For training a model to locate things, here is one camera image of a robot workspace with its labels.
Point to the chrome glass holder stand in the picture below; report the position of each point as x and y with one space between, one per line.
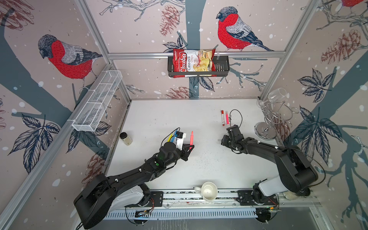
277 120

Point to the white ceramic cup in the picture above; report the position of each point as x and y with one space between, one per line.
208 191

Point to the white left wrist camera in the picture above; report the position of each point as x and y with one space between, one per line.
180 136

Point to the small glass spice jar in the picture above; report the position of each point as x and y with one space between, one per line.
125 138

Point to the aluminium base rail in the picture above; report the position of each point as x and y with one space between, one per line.
139 205

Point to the red cassava chips bag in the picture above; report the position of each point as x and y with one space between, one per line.
186 60

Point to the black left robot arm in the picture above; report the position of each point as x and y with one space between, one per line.
94 201

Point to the pink highlighter pen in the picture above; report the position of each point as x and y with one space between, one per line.
192 138

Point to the black wire wall basket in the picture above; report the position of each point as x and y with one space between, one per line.
221 64

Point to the white mesh wall shelf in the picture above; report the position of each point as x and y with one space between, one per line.
92 112

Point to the red highlighter pen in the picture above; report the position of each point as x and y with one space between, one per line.
227 118

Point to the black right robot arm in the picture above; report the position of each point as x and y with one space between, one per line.
295 172

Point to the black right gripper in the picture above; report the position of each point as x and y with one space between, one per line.
224 140

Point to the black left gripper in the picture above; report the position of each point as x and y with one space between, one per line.
185 154

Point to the white marker pen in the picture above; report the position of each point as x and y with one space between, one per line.
223 118

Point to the clear wine glass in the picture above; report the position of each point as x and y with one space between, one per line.
276 95

